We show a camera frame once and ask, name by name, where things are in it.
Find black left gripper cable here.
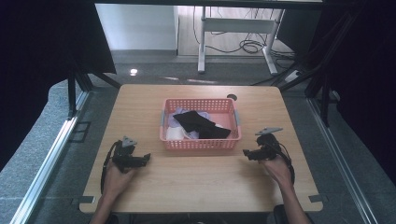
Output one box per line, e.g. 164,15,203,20
99,140,123,194

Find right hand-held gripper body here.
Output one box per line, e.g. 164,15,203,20
254,126,284,161

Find aluminium floor rail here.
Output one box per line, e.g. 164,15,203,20
9,91,91,224
306,96,378,224

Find grey tape strip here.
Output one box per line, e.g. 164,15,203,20
73,195,95,205
308,193,328,203

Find white desk frame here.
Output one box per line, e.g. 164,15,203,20
197,6,286,76

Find black floor cables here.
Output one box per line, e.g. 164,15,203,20
191,6,296,63

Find lavender cloth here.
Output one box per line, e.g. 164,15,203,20
167,106,213,140

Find black curtain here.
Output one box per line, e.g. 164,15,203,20
0,0,118,172
306,0,396,185

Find black metal stand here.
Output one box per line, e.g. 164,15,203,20
274,12,359,128
66,59,122,119

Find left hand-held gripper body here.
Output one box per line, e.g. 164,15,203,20
111,135,147,174

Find person's right hand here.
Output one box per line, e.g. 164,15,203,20
259,154,294,189

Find person's dark legs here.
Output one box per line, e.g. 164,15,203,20
106,204,316,224

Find pink plastic basket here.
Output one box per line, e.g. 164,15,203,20
159,98,243,151

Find white power strip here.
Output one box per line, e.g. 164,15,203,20
284,69,303,84

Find person's left hand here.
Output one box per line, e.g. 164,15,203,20
102,160,138,200

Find white cloth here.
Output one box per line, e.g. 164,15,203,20
165,123,226,141

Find black cloth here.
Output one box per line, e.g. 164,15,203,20
172,110,233,140

